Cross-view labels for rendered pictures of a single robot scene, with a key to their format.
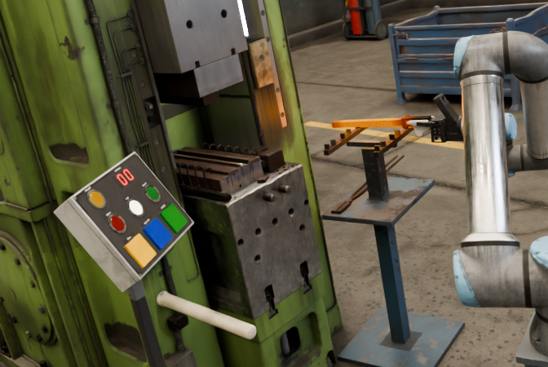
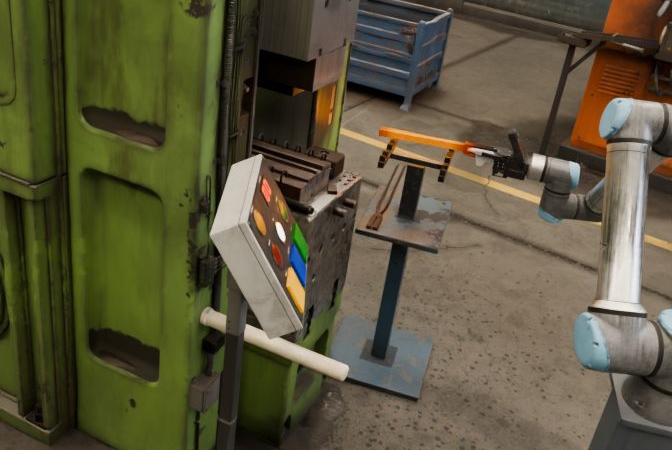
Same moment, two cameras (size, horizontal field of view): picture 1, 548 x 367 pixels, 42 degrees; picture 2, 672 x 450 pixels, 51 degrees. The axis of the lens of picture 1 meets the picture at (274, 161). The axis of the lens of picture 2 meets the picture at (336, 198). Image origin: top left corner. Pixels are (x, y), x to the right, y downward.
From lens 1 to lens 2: 109 cm
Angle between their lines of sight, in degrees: 26
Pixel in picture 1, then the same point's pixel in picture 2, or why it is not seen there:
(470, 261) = (609, 329)
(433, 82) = not seen: hidden behind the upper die
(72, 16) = not seen: outside the picture
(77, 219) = (243, 249)
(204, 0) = not seen: outside the picture
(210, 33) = (337, 17)
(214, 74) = (327, 66)
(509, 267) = (646, 340)
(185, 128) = not seen: hidden behind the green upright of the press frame
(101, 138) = (202, 124)
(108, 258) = (269, 300)
